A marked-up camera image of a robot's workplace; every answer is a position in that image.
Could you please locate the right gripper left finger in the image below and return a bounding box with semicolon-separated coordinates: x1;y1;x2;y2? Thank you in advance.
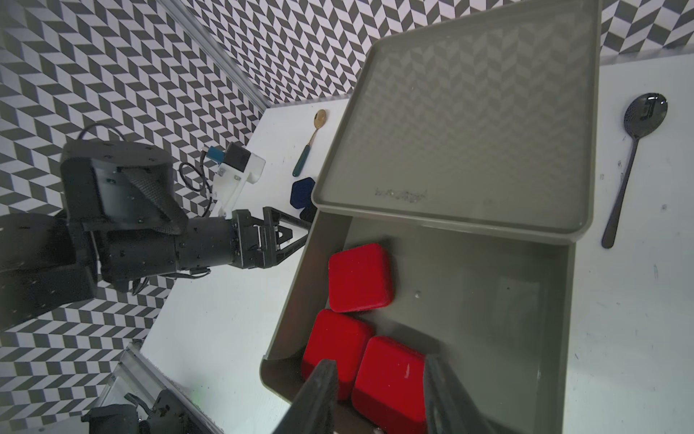
274;359;339;434

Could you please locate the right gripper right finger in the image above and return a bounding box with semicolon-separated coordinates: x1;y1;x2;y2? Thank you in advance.
424;354;491;434

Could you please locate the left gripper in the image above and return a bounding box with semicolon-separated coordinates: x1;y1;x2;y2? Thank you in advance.
231;206;311;269

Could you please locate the red brooch box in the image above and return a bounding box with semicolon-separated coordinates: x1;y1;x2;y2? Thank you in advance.
301;309;375;401
328;243;394;313
352;336;427;433

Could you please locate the three-drawer storage cabinet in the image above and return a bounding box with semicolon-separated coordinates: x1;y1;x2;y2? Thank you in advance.
260;1;602;433

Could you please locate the black brooch box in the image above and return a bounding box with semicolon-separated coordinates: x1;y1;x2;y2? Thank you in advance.
299;204;317;224

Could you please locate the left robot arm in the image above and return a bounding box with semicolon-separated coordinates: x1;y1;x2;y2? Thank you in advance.
1;139;305;329

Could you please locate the navy brooch box left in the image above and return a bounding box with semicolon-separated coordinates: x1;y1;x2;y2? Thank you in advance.
289;177;316;210

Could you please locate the black spoon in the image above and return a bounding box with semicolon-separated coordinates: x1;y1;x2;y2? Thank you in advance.
601;92;669;250

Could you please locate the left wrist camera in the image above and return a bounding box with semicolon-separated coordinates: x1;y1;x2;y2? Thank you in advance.
207;145;266;218

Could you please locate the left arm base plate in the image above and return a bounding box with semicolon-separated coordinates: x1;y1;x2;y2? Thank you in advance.
81;389;222;434

